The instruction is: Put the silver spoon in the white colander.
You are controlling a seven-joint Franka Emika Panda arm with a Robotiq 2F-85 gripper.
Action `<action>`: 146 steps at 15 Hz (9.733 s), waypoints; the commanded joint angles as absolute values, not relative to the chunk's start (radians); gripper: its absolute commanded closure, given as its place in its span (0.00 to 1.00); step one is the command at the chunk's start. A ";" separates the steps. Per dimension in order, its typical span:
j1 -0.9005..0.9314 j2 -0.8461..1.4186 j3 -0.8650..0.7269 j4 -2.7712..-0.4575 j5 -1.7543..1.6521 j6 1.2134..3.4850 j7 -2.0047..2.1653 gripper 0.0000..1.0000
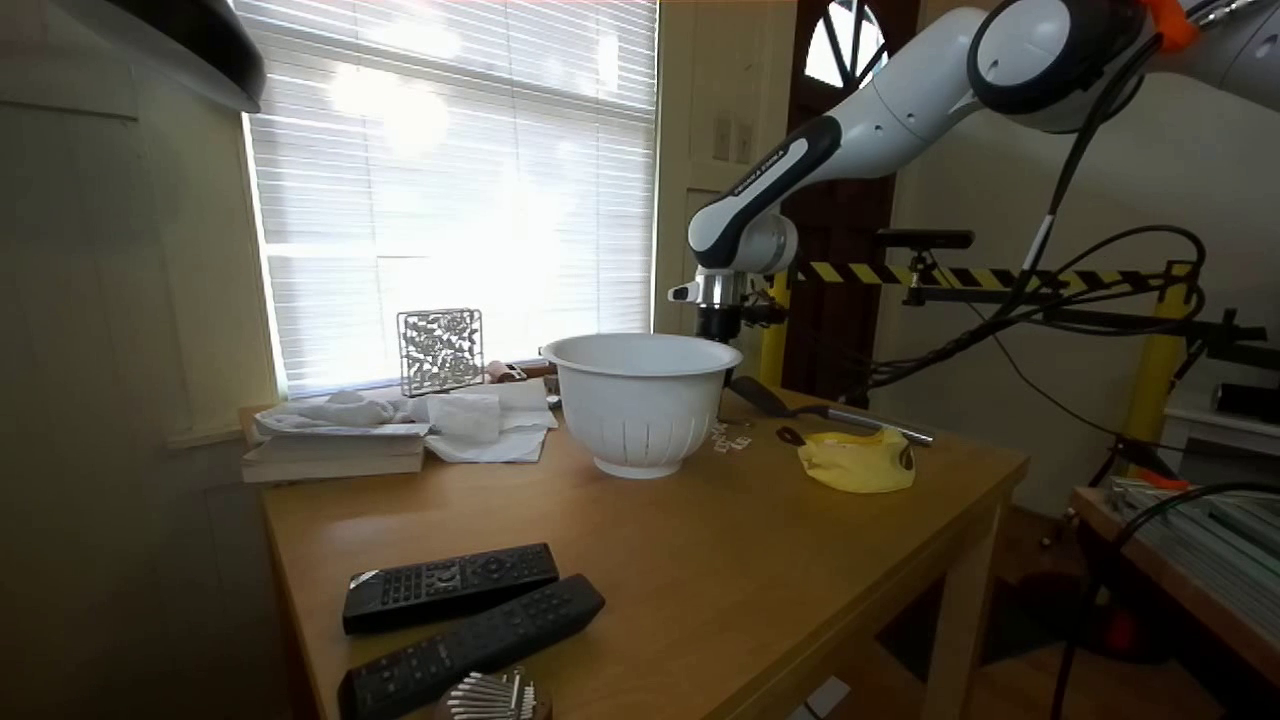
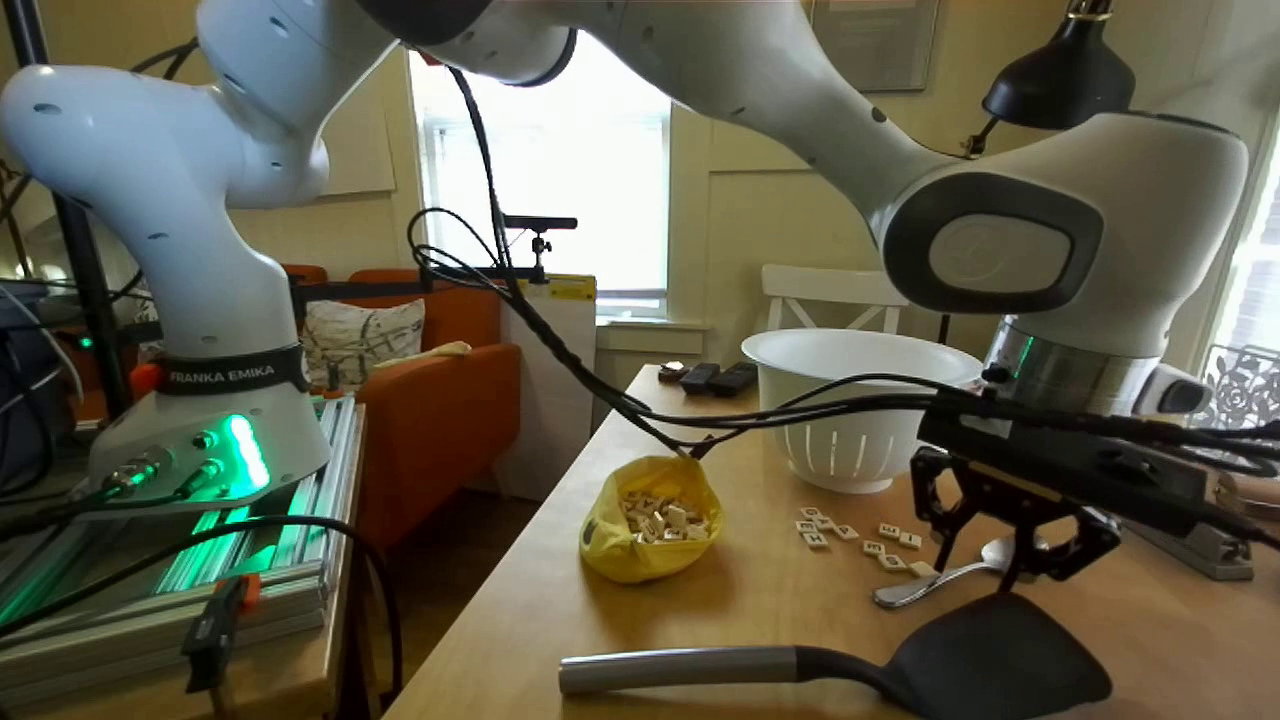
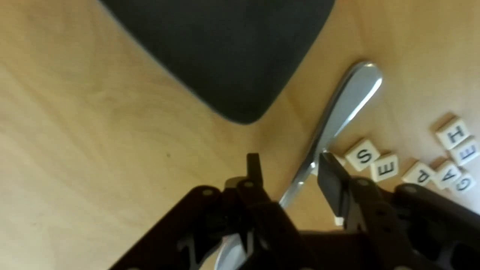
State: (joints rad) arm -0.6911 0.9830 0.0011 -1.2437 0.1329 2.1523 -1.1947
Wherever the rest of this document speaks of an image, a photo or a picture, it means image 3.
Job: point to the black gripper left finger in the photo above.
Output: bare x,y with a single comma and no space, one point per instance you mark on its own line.
255,172

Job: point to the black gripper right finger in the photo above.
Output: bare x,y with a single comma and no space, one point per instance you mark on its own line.
333,184

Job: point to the silver spoon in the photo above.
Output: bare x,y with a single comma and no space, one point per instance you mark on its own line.
350,99

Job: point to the letter tile S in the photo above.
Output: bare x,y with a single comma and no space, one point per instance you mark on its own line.
362,156

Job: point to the letter tile E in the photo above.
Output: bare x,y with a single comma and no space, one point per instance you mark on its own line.
467,151
386,168

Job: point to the letter tile P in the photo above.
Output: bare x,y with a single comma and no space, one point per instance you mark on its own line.
419,174

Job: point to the letter tile A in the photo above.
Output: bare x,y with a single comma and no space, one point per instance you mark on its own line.
447,174

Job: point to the black flat mat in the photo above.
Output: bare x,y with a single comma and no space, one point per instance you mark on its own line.
225,49

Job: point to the letter tile H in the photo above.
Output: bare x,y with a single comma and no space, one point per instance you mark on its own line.
452,133

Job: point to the letter tile G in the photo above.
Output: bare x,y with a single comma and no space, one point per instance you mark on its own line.
465,183

